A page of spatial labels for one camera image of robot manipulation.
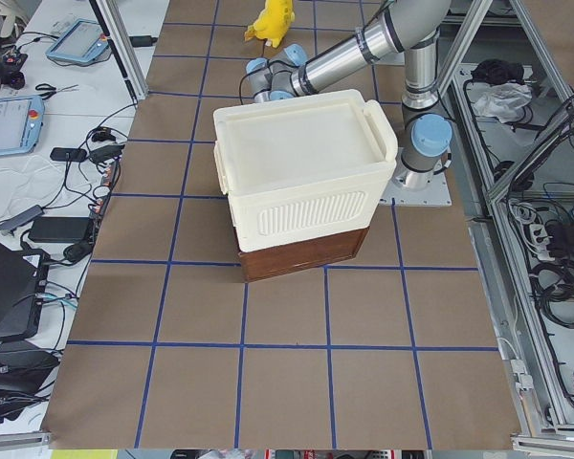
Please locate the blue teach pendant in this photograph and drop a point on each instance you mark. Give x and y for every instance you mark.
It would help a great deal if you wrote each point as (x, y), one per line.
(82, 44)
(21, 120)

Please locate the white crumpled cloth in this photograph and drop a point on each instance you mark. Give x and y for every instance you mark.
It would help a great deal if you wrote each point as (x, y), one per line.
(505, 102)

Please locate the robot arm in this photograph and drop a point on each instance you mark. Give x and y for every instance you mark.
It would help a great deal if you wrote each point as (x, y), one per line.
(410, 28)

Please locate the black laptop computer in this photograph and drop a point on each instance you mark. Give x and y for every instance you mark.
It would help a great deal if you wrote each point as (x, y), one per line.
(22, 277)

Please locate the cream plastic storage box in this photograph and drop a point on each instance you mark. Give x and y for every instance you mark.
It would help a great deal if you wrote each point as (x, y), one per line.
(302, 168)

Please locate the dark wooden drawer box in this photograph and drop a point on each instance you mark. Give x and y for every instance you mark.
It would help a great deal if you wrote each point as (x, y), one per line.
(300, 256)

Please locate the blue teach pendant far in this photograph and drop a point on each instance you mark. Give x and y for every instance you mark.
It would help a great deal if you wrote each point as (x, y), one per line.
(82, 44)

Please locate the black scissors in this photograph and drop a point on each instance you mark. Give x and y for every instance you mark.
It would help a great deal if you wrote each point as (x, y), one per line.
(46, 90)

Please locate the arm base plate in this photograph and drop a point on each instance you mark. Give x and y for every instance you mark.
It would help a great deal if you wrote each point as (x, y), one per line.
(407, 188)

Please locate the blue teach pendant near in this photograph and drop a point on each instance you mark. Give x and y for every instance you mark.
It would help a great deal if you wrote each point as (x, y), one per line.
(21, 120)

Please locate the black power brick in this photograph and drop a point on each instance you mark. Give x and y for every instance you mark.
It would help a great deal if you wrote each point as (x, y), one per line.
(59, 229)

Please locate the yellow plush dinosaur toy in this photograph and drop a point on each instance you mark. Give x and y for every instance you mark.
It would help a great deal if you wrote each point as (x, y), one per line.
(272, 23)

